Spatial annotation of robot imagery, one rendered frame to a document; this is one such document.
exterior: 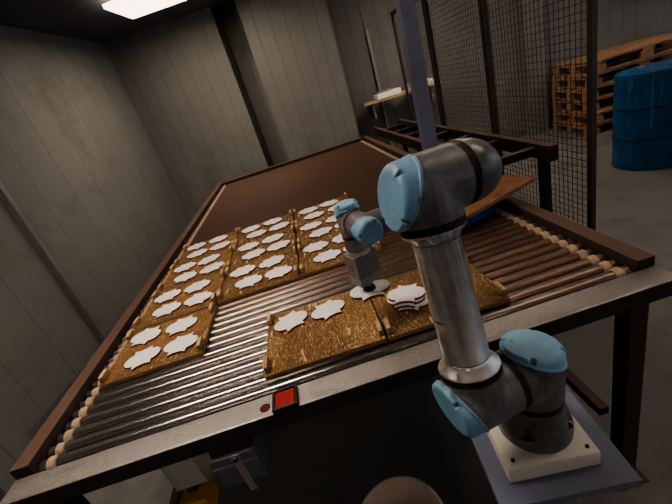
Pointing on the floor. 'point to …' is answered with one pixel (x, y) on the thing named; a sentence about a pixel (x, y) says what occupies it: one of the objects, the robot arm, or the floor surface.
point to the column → (537, 490)
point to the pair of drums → (643, 117)
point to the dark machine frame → (521, 149)
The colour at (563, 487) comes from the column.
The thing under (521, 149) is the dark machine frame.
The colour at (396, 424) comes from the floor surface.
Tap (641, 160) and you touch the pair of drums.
